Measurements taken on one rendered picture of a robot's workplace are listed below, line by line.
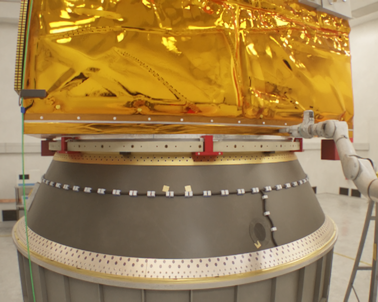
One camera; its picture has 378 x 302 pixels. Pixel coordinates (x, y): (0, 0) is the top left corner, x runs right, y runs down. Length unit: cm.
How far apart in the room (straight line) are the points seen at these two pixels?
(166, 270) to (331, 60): 154
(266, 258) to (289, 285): 23
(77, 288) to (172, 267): 46
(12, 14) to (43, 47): 565
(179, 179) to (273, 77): 74
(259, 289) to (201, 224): 39
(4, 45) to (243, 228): 641
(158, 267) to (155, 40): 96
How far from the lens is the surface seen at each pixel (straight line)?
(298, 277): 162
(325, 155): 220
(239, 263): 136
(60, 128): 135
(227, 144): 146
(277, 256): 146
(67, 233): 154
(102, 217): 144
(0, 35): 722
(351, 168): 118
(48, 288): 169
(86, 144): 158
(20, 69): 146
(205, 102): 146
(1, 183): 690
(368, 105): 968
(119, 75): 135
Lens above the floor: 171
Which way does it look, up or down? 2 degrees down
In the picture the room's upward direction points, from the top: straight up
